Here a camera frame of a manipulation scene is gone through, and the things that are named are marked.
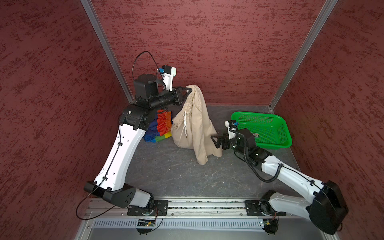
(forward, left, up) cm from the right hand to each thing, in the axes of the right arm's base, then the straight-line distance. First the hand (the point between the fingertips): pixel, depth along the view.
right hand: (216, 138), depth 79 cm
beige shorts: (0, +12, +9) cm, 16 cm away
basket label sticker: (+14, -32, -19) cm, 40 cm away
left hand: (+4, +13, +28) cm, 31 cm away
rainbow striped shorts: (+19, +36, -14) cm, 43 cm away
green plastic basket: (+16, -43, -19) cm, 50 cm away
